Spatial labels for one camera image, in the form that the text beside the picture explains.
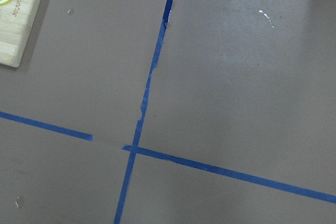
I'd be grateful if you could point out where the bamboo cutting board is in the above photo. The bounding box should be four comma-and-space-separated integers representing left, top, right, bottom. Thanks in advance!
1, 0, 41, 68

